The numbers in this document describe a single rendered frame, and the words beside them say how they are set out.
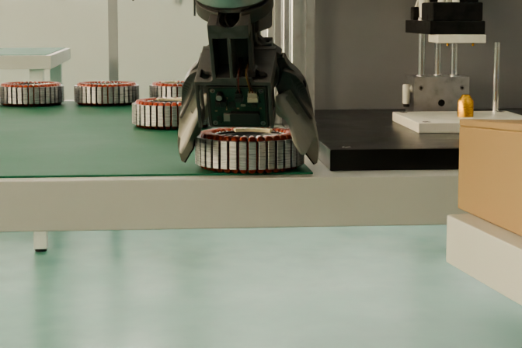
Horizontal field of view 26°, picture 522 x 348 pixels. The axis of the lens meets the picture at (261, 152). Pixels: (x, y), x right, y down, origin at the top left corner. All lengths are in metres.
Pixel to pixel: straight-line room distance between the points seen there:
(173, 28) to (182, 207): 6.66
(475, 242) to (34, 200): 0.45
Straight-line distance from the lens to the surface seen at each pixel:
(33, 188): 1.11
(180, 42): 7.75
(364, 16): 1.62
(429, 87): 1.51
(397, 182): 1.12
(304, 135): 1.11
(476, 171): 0.91
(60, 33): 7.78
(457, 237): 0.90
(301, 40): 1.45
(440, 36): 1.41
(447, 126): 1.32
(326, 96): 1.62
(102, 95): 1.92
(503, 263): 0.82
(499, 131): 0.87
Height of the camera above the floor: 0.91
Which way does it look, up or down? 7 degrees down
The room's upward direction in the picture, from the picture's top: straight up
